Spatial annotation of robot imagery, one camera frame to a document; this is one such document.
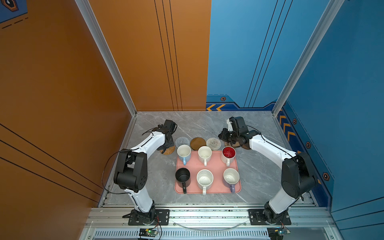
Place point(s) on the cream white mug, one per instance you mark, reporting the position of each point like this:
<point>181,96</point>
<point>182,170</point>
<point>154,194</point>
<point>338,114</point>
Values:
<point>205,154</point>

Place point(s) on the pink rectangular tray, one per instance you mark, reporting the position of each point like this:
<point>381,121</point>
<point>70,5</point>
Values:
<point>214,169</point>

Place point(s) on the aluminium front rail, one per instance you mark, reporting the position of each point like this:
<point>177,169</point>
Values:
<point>211,217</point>

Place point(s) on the paw print brown coaster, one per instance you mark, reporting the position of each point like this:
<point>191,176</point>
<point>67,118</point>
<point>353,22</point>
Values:
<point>233,145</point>

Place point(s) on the grey round patterned coaster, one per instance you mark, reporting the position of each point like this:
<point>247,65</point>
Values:
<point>182,141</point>

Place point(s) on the black mug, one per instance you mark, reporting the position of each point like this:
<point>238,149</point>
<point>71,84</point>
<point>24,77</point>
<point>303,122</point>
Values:
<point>183,179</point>

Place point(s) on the white mug blue handle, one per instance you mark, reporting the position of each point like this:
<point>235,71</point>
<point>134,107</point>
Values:
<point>184,153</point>

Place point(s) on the aluminium corner post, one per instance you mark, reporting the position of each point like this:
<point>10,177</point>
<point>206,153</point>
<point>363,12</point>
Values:
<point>315,39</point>
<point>101,42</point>

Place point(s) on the left green circuit board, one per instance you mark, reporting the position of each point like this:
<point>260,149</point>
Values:
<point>148,234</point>

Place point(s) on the left aluminium corner post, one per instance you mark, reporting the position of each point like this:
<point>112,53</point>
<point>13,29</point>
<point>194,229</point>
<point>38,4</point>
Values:
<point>101,42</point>

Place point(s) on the right aluminium corner post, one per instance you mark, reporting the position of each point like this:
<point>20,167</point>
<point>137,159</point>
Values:
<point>315,39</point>

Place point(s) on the plain brown round coaster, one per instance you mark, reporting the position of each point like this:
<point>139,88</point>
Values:
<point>197,143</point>

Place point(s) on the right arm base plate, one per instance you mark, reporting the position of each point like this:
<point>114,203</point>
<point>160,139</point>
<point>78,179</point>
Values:
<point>257,217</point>

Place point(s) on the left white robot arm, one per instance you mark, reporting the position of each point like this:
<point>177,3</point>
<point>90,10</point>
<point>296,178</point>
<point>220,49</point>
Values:
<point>131,172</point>

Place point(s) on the white mug front centre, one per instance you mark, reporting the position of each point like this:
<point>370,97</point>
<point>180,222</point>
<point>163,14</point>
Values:
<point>205,179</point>

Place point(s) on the red interior mug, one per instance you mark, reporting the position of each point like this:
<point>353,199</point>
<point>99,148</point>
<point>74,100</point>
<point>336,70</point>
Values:
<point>228,155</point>

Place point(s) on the white mug purple handle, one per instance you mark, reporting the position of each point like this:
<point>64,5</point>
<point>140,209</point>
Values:
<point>230,178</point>

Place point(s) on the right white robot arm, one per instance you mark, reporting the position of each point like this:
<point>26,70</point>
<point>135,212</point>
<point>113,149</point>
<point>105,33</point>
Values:
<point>298,171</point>

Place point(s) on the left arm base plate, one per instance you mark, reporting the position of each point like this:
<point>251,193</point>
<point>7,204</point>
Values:
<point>161,216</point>

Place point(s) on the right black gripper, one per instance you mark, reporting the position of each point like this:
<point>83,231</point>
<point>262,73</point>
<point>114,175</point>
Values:
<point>223,134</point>

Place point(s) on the woven orange round coaster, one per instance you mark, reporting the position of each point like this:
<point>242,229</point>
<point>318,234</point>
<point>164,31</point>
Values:
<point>168,151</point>

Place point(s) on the right circuit board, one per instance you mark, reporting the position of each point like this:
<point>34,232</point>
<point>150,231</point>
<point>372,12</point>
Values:
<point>278,233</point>

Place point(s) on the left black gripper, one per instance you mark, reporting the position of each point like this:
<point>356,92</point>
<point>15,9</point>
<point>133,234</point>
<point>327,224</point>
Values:
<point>171,144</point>

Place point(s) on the white patterned round coaster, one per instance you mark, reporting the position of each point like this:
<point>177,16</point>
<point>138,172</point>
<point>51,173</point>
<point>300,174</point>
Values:
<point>214,144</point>

